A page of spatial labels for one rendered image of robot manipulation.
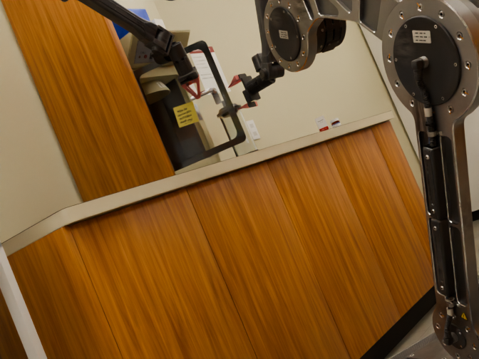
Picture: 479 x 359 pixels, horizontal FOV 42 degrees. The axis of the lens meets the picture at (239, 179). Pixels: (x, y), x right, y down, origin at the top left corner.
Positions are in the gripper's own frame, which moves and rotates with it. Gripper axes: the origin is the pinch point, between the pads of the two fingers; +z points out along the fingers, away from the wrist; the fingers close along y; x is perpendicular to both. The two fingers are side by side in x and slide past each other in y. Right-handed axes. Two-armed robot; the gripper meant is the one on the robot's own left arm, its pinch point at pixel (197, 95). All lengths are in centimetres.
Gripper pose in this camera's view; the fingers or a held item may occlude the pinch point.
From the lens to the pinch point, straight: 223.0
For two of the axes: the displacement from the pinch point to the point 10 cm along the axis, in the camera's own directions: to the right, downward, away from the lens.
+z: 4.1, 8.4, 3.5
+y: 0.4, 3.6, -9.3
